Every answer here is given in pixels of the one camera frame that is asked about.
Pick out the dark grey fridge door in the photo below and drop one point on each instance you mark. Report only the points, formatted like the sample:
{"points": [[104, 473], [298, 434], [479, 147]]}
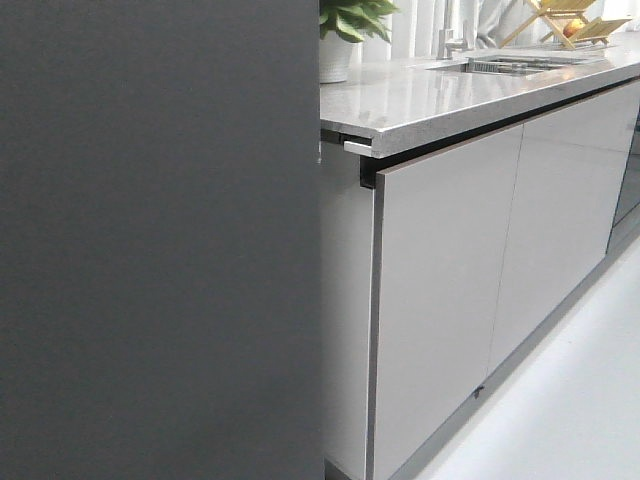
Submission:
{"points": [[160, 240]]}

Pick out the grey kitchen cabinet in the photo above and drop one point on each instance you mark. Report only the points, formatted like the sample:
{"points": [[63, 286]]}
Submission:
{"points": [[436, 268]]}

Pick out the grey stone countertop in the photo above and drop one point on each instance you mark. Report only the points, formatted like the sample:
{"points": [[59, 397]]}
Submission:
{"points": [[391, 107]]}

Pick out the green potted plant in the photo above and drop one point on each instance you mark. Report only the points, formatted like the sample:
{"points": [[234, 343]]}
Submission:
{"points": [[343, 24]]}

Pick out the steel kitchen faucet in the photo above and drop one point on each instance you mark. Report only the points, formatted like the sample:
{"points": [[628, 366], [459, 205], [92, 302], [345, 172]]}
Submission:
{"points": [[447, 42]]}

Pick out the steel sink basin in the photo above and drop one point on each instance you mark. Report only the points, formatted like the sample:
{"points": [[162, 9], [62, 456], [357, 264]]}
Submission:
{"points": [[513, 65]]}

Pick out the white curtain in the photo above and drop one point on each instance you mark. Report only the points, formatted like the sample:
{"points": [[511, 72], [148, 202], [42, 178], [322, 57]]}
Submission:
{"points": [[414, 29]]}

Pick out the wooden dish rack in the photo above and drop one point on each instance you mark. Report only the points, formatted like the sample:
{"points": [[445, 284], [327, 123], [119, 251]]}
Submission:
{"points": [[556, 14]]}

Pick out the orange fruit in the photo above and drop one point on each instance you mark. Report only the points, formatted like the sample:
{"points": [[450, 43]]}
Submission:
{"points": [[572, 27]]}

